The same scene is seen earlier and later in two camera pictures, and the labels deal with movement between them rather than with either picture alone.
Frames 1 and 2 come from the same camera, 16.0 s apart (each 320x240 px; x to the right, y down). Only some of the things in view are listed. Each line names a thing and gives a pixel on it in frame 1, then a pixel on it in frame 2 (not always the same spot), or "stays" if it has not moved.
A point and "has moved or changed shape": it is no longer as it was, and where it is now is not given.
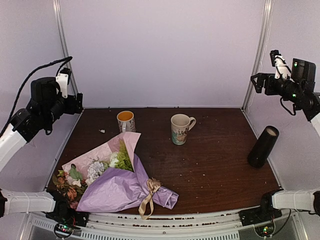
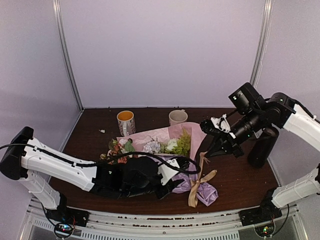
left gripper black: x=74 y=106 to x=171 y=185
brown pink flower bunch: x=71 y=183 to x=115 y=148
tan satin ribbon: x=153 y=185 to x=193 y=200
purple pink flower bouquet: x=115 y=177 has moved or changed shape
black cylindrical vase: x=258 y=156 stays
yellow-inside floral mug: x=126 y=121 stays
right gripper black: x=269 y=89 to x=223 y=143
